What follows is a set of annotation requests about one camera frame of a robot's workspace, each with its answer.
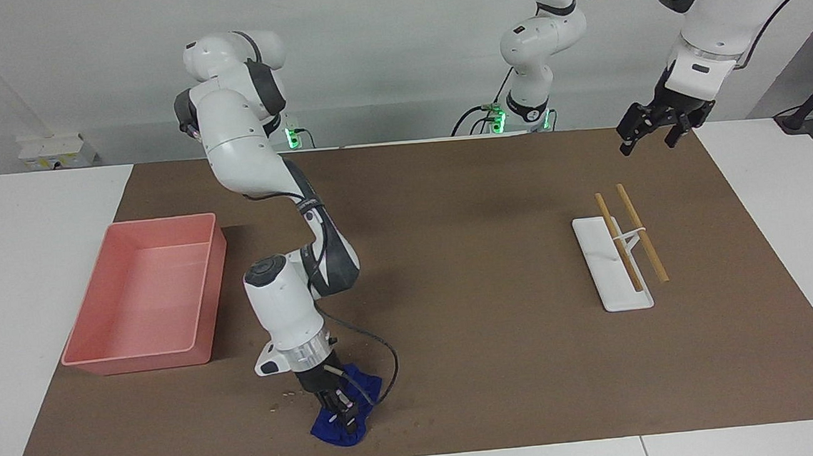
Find white wall power strip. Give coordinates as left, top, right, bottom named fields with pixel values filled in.
left=16, top=131, right=99, bottom=172

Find brown table mat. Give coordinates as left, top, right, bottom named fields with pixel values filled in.
left=0, top=112, right=813, bottom=456

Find pink plastic bin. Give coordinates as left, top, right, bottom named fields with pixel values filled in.
left=51, top=211, right=236, bottom=380

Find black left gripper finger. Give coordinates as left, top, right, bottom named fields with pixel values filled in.
left=664, top=116, right=696, bottom=150
left=615, top=103, right=656, bottom=156

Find black arm base cables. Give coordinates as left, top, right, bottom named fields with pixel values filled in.
left=448, top=70, right=522, bottom=138

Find wooden rack rod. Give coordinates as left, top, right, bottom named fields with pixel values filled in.
left=594, top=190, right=645, bottom=296
left=615, top=181, right=670, bottom=287

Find blue towel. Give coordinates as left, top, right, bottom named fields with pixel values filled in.
left=306, top=361, right=387, bottom=450

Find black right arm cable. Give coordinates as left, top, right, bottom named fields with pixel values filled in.
left=297, top=186, right=403, bottom=411

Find white rack support bracket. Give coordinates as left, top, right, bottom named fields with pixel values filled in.
left=610, top=226, right=649, bottom=258

